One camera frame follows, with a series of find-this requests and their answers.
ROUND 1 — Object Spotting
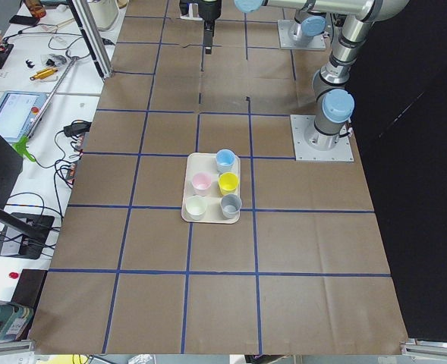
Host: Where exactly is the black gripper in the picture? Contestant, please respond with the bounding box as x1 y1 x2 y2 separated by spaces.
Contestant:
180 0 222 55

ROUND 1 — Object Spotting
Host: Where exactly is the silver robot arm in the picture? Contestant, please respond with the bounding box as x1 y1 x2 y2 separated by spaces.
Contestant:
288 10 326 42
234 1 408 151

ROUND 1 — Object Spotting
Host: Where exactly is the blue plastic cup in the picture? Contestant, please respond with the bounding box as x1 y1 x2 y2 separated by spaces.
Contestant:
216 149 235 174

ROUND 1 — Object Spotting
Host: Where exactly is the pink plastic cup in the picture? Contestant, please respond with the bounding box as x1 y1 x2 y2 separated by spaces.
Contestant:
191 172 212 196

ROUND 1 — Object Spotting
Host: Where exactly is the yellow plastic cup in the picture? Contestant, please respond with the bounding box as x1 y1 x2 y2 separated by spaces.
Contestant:
218 172 239 196

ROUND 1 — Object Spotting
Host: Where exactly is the cream white plastic cup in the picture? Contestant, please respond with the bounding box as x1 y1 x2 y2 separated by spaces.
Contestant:
184 195 207 221

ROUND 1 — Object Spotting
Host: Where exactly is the grey plastic cup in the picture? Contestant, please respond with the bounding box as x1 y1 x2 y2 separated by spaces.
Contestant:
220 193 242 219

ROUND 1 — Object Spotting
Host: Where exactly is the cream plastic tray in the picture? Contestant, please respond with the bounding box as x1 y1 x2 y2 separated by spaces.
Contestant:
181 152 240 224

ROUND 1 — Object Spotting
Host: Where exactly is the black power adapter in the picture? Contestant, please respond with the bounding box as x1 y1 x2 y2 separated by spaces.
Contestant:
63 121 92 137

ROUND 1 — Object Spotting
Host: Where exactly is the teach pendant tablet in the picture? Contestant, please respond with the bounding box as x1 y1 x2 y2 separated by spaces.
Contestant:
0 90 48 144

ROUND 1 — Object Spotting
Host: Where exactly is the long reacher grabber tool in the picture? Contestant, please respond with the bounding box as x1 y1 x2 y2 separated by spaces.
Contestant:
13 53 81 162

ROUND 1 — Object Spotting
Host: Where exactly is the black monitor stand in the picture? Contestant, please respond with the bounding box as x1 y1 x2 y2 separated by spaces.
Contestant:
0 209 55 260

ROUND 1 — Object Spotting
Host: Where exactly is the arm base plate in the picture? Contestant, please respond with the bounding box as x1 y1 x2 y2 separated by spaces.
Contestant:
278 20 326 51
290 115 354 162

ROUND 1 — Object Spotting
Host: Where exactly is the aluminium frame post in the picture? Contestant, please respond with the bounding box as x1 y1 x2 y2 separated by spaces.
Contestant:
67 0 113 80

